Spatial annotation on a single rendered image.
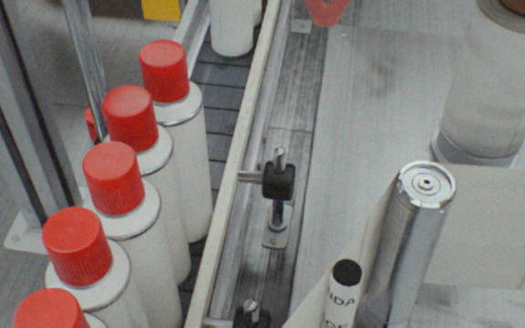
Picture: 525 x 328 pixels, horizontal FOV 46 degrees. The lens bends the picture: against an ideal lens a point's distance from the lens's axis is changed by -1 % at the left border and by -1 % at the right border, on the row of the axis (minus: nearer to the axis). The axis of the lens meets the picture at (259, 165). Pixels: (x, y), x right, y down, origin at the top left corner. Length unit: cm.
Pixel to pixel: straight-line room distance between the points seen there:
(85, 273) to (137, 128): 11
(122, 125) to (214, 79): 34
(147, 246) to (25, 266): 27
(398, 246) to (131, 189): 18
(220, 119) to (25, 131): 23
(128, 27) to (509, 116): 54
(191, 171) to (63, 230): 18
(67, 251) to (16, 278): 32
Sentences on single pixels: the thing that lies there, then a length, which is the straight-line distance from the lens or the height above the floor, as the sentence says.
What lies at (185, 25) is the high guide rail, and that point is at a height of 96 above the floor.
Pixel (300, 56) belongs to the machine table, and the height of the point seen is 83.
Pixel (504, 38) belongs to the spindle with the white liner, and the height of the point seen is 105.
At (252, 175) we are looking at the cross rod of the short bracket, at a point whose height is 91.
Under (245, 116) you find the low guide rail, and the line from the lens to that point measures 64.
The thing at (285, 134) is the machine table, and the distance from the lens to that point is 74.
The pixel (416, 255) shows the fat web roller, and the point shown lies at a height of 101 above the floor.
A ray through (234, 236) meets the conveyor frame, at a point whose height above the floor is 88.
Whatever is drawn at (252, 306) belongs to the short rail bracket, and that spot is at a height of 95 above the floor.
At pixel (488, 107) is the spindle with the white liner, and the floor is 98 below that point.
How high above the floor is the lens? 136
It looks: 49 degrees down
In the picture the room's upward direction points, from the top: straight up
